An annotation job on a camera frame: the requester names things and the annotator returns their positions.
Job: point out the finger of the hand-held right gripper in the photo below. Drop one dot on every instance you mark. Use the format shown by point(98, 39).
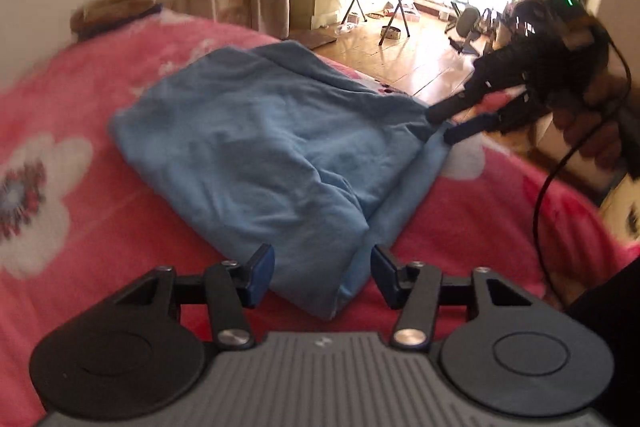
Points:
point(450, 107)
point(470, 129)

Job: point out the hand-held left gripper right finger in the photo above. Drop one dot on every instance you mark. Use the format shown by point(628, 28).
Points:
point(384, 274)

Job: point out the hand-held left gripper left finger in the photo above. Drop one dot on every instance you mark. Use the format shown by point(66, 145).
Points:
point(261, 274)

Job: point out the light blue printed t-shirt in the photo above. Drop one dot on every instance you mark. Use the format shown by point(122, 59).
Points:
point(250, 157)

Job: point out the person's right hand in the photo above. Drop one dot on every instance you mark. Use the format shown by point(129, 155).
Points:
point(585, 127)

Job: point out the grey office chair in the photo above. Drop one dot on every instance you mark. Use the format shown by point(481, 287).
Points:
point(467, 19)

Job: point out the metal bowl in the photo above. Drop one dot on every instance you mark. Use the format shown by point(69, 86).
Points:
point(391, 33)

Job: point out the brown floor mat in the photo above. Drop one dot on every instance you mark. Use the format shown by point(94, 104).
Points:
point(310, 39)

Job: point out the pink floral blanket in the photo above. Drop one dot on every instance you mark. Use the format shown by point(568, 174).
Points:
point(100, 232)

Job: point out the person's dark clothing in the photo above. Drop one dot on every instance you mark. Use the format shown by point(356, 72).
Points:
point(615, 332)

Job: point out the beige folded garment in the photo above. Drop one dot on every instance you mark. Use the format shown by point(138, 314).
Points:
point(115, 7)

